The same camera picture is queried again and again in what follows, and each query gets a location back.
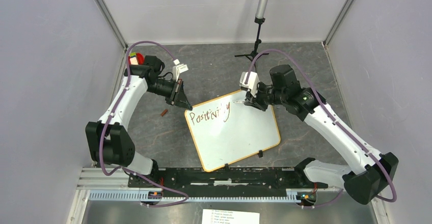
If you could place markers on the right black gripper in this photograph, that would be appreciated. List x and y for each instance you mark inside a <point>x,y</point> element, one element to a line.
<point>255,102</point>

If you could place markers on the red toy with block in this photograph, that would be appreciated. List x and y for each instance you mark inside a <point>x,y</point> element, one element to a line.
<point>136,59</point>

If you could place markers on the white paper sheet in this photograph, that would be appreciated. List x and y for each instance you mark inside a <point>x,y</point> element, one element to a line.
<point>210,216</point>

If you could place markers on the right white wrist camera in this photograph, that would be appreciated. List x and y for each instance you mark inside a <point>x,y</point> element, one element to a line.
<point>248,82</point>

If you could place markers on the red marker cap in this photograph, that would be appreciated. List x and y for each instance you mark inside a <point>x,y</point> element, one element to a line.
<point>164,113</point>

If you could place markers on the yellow framed whiteboard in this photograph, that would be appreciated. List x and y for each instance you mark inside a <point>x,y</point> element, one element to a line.
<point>224,132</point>

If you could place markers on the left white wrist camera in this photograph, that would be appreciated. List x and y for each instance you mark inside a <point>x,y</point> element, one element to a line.
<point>178,68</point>

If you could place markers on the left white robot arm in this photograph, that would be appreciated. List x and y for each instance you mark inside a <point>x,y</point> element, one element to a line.
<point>108,139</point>

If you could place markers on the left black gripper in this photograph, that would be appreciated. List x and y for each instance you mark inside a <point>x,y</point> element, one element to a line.
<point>182,101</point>

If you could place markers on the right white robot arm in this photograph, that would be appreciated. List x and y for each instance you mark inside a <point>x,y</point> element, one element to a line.
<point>367,171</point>

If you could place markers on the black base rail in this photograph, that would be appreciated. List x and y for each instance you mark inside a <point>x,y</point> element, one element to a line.
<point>231,182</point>

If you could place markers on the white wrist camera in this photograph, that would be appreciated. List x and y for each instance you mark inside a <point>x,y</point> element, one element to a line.
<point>178,68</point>
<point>248,82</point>

